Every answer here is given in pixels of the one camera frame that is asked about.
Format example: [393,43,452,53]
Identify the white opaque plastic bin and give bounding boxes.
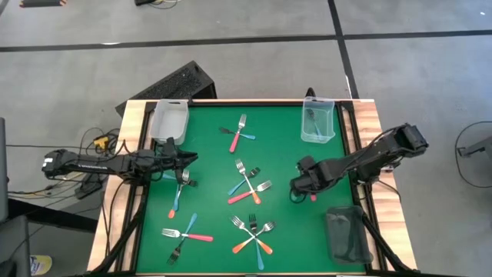
[148,98,190,146]

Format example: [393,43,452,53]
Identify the dark tinted plastic bin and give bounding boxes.
[324,205,374,265]

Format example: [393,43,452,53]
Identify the black aluminium frame rail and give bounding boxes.
[117,100,157,275]
[337,100,380,275]

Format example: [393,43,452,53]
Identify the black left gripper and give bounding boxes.
[153,149,199,182]

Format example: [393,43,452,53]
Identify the black perforated computer case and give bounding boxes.
[115,60,218,118]

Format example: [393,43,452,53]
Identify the yellow blue bag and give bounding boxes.
[29,254,53,276]

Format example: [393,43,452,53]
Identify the black floor cable loop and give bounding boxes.
[454,120,492,189]

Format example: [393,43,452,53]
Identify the black floor device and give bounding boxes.
[134,0,178,10]

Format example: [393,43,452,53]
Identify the black floor stand foot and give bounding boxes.
[75,172,104,200]

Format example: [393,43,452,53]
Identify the grey stand leg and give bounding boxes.
[457,136,492,159]

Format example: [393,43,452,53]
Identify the clear plastic bin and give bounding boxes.
[300,96,337,145]

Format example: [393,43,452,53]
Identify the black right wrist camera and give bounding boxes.
[296,155,316,172]

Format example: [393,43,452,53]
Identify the black diagonal frame strut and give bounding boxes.
[361,213,418,275]
[91,183,149,275]

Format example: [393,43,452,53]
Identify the green table mat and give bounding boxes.
[135,105,367,275]

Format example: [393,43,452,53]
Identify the black bar orange ends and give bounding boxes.
[18,0,68,8]

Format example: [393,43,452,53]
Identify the dark grey panel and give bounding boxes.
[0,117,10,224]

